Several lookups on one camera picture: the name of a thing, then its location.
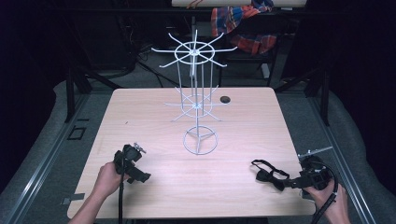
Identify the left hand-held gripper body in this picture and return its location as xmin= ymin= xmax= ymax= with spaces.
xmin=113 ymin=142 xmax=148 ymax=175

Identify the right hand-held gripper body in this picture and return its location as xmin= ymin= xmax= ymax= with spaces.
xmin=296 ymin=146 xmax=334 ymax=191

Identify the black bow tie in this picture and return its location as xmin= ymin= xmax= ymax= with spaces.
xmin=250 ymin=159 xmax=291 ymax=192

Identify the person's left hand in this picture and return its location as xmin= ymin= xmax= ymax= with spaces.
xmin=92 ymin=161 xmax=130 ymax=201

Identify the person's right hand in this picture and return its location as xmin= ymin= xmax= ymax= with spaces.
xmin=303 ymin=183 xmax=350 ymax=220

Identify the grey tape strip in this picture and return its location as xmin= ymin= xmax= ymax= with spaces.
xmin=61 ymin=192 xmax=86 ymax=206

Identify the black chair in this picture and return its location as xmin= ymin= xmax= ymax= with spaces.
xmin=217 ymin=12 xmax=283 ymax=89

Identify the plaid cloth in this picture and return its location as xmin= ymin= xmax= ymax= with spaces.
xmin=210 ymin=0 xmax=278 ymax=56

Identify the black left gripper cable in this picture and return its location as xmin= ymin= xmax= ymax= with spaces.
xmin=117 ymin=148 xmax=128 ymax=224

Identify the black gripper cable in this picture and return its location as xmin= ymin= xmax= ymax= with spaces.
xmin=310 ymin=161 xmax=340 ymax=224
xmin=117 ymin=148 xmax=128 ymax=224

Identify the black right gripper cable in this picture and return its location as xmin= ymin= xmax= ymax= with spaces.
xmin=310 ymin=161 xmax=340 ymax=224

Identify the aluminium floor rail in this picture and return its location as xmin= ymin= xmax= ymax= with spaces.
xmin=3 ymin=92 xmax=92 ymax=224
xmin=306 ymin=92 xmax=379 ymax=224

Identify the black frame post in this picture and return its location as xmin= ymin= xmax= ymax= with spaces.
xmin=319 ymin=69 xmax=331 ymax=127
xmin=64 ymin=66 xmax=77 ymax=123

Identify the black floor cable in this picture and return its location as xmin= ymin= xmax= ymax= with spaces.
xmin=135 ymin=46 xmax=181 ymax=89

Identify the white wire display rack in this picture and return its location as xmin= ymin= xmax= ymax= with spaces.
xmin=150 ymin=29 xmax=238 ymax=156

